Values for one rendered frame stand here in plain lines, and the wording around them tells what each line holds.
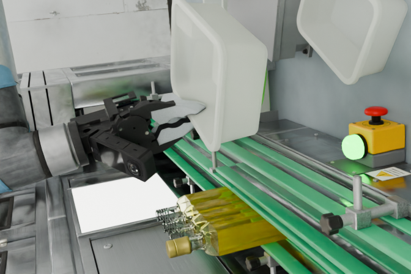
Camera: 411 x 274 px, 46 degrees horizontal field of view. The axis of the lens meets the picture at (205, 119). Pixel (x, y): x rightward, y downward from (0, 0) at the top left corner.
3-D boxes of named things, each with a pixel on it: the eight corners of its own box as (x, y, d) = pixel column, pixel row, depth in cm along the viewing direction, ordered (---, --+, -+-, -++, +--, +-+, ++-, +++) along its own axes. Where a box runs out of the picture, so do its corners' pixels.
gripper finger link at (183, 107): (192, 79, 80) (139, 95, 78) (205, 94, 75) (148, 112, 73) (196, 95, 82) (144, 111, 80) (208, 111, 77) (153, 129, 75)
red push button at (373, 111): (359, 125, 88) (359, 107, 87) (378, 122, 89) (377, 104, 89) (373, 129, 84) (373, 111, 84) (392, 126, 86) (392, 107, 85)
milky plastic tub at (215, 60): (221, -12, 80) (170, -9, 77) (285, 40, 62) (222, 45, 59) (214, 82, 89) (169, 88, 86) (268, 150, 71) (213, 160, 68)
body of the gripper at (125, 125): (137, 87, 79) (63, 109, 77) (149, 111, 72) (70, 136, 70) (146, 126, 83) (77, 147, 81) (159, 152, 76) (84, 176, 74)
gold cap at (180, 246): (192, 253, 94) (170, 259, 93) (188, 254, 97) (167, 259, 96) (188, 235, 95) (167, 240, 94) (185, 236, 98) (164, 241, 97)
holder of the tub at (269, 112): (254, 135, 150) (231, 139, 148) (248, 46, 144) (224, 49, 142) (280, 148, 134) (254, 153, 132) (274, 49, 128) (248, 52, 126)
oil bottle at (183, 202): (255, 200, 123) (174, 218, 116) (254, 179, 121) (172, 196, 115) (265, 207, 117) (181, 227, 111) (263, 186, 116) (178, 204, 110)
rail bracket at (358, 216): (394, 208, 72) (316, 229, 68) (394, 161, 71) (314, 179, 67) (414, 218, 68) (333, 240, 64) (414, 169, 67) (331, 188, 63)
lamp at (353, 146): (352, 155, 89) (338, 157, 88) (351, 131, 88) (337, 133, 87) (368, 161, 85) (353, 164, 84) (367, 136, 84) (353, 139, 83)
